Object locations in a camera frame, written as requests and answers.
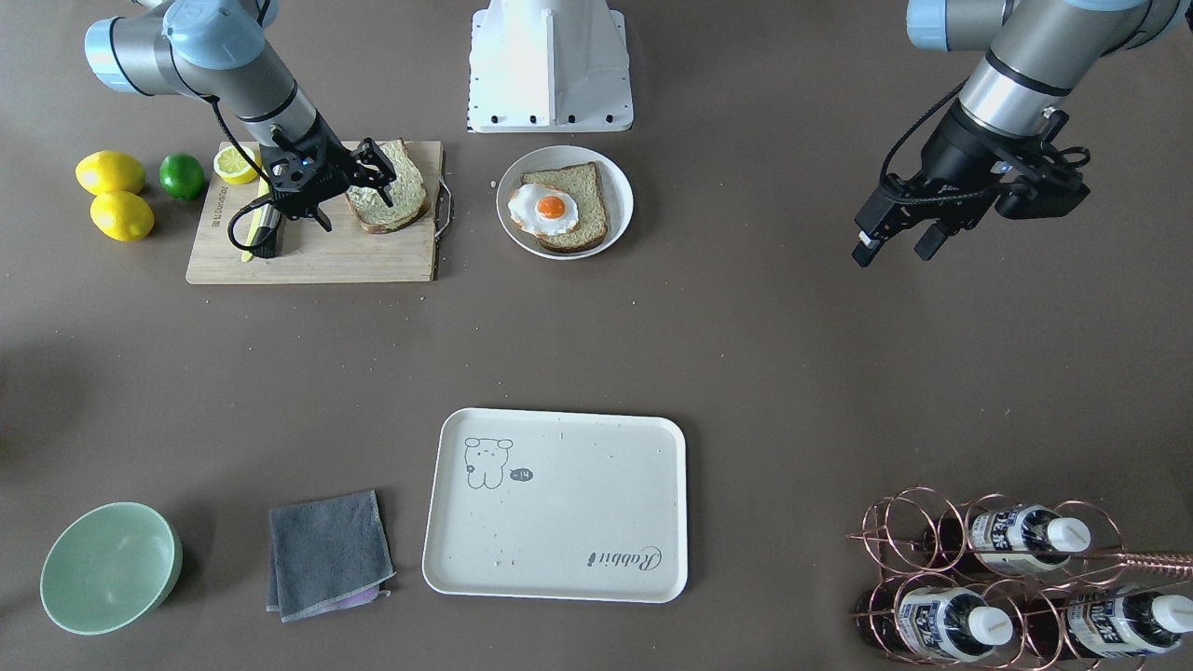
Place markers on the copper wire bottle rack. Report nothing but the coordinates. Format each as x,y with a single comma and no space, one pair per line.
998,583

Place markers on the bread slice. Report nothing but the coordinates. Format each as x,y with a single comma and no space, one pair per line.
582,183
407,195

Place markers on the white round plate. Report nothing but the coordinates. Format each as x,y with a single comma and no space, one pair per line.
615,190

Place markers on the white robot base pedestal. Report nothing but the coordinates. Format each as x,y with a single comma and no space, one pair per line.
549,66

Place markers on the yellow lemon lower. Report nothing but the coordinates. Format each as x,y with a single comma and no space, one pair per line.
122,216

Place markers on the mint green bowl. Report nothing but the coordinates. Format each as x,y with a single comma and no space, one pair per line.
111,567

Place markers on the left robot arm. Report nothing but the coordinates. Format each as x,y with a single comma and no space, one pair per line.
1034,52

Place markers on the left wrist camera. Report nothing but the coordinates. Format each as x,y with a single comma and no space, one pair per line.
1050,183

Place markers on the tea bottle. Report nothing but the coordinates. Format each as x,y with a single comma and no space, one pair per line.
932,624
1024,540
1120,623

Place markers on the cream rabbit tray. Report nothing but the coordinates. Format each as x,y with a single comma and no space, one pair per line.
558,505

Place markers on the grey folded cloth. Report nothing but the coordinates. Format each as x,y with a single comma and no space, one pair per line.
326,555

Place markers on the yellow lemon upper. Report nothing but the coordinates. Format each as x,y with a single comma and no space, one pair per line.
108,171

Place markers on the yellow lemon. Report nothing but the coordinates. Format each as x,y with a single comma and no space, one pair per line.
122,216
108,171

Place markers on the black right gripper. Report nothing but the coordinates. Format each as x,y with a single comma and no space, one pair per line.
325,149

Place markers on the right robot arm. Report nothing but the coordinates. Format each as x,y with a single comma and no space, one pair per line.
217,52

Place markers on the green lime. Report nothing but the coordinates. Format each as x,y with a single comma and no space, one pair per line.
181,176

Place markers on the wooden cutting board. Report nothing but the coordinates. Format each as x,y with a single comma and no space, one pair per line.
308,254

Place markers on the black handled knife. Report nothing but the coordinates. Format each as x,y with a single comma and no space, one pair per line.
264,233

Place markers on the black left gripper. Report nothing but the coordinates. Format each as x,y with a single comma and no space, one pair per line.
953,154

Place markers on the half cut lemon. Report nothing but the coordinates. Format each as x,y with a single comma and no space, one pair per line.
236,164

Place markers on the tea bottle top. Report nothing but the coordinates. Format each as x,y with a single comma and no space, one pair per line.
1024,540

